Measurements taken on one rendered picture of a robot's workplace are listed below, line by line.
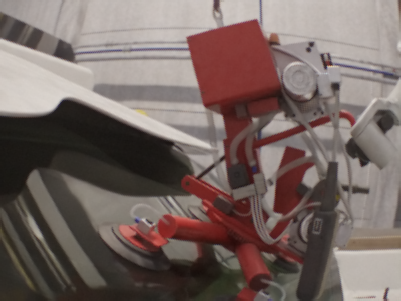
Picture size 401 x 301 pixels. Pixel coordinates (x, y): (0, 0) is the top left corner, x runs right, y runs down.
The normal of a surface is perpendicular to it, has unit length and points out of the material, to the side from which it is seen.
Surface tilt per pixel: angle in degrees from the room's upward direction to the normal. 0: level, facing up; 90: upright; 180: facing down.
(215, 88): 90
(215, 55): 90
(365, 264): 90
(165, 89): 90
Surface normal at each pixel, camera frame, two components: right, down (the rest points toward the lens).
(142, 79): -0.29, -0.04
